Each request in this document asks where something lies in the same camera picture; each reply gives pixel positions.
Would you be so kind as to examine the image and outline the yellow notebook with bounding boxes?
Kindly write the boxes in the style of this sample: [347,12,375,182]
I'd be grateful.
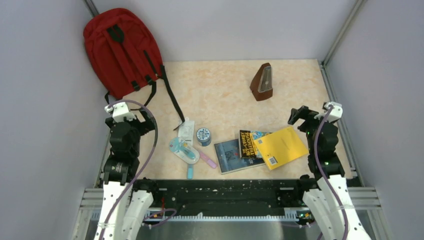
[253,126,309,171]

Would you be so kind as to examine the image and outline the colourful treehouse paperback book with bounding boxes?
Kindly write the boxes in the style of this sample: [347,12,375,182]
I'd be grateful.
[238,130,271,159]

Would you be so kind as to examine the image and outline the red backpack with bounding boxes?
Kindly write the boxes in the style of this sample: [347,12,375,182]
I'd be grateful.
[83,8,185,123]

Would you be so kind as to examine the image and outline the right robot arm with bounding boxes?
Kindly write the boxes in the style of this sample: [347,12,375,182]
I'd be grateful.
[287,101,371,240]

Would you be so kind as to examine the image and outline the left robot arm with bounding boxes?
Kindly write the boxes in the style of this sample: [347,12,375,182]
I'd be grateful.
[94,109,157,240]

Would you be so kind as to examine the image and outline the brown wooden metronome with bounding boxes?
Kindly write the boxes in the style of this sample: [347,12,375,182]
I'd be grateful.
[249,62,273,102]

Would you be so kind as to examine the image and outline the white paper tag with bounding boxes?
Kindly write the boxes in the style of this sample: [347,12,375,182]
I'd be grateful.
[177,117,195,146]

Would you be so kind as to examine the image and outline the blue packaged scissors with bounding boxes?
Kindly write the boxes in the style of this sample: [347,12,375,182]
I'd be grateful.
[169,137,200,165]

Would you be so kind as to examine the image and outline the light blue marker pen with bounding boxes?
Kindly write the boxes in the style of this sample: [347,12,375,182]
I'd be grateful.
[186,164,194,180]

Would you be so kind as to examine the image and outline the blue round tape tin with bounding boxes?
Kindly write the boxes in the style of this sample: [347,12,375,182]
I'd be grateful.
[196,127,212,147]

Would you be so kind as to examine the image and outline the pink highlighter pen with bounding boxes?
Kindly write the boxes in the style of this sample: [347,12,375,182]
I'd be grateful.
[198,150,217,169]

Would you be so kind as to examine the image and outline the dark blue hardcover book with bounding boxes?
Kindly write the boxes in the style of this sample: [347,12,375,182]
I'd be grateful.
[214,139,265,175]

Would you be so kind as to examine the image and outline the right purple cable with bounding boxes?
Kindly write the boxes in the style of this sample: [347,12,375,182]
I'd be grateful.
[313,105,349,240]

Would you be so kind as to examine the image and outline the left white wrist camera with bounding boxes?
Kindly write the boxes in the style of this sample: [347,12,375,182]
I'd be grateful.
[104,102,137,123]

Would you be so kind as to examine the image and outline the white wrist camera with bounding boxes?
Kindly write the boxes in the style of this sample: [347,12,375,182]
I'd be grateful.
[104,102,137,123]
[314,101,343,123]

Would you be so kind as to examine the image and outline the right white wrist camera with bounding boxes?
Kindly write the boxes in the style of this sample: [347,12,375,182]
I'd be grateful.
[314,101,343,123]

